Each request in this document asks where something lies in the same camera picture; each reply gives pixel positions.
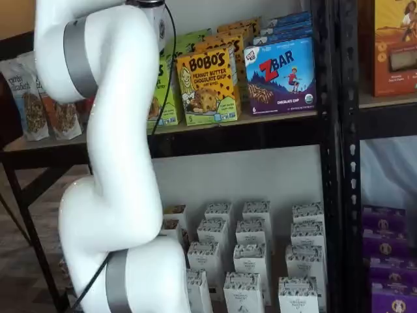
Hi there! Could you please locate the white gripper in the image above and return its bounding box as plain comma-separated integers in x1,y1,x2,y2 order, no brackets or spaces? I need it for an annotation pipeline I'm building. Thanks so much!
147,5,168,50

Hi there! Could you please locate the green Bobo's apple pie box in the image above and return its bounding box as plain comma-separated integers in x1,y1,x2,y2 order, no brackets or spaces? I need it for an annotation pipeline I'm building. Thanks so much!
146,48,182,128
162,28,213,66

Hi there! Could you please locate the orange Bobo's peanut butter box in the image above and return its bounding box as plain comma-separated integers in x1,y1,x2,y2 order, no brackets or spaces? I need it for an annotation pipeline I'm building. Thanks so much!
205,27,255,42
216,16,262,33
195,34,246,98
175,50,243,127

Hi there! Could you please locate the blue ZBar box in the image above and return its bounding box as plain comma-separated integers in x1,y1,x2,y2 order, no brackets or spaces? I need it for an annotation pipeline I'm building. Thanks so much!
252,29,313,46
244,36,317,115
268,11,312,26
260,22,313,35

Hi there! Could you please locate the small yellow label box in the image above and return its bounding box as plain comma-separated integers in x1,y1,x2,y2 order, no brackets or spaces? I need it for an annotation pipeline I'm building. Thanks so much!
162,204,187,226
158,218,182,244

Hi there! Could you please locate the white organic pantry box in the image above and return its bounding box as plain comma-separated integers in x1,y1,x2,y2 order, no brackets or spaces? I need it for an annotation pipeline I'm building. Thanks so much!
187,268,214,313
223,271,271,313
187,240,224,288
285,244,326,283
235,218,271,252
197,218,231,252
291,201,326,229
278,276,326,313
289,221,326,252
233,243,272,281
204,201,235,229
242,200,272,229

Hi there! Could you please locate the large orange snack box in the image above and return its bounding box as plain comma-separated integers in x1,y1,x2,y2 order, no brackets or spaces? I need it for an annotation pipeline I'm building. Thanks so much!
360,0,417,98

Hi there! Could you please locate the purple snack box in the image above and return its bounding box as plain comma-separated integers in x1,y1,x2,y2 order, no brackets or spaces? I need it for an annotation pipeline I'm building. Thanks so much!
369,256,417,288
362,230,409,258
371,283,417,313
362,205,407,233

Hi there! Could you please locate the red label granola bag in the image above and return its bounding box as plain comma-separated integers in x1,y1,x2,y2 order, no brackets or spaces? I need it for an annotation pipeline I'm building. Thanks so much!
75,97,95,125

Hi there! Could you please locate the orange label granola bag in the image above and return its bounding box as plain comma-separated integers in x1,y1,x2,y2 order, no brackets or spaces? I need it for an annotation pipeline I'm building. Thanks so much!
34,76,83,141

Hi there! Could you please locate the blue label granola bag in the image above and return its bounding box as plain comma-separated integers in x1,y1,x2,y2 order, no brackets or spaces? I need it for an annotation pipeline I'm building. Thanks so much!
18,50,38,85
0,58,50,142

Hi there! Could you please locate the black metal shelving rack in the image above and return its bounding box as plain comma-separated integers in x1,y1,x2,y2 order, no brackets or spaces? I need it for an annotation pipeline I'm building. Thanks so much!
340,0,417,313
0,0,343,313

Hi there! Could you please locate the white plastic sheet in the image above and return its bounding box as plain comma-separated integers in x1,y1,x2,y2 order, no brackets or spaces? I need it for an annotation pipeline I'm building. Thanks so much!
360,138,417,208

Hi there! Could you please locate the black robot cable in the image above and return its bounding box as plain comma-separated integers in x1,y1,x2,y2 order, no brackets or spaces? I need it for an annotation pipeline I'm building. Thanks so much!
70,0,179,313

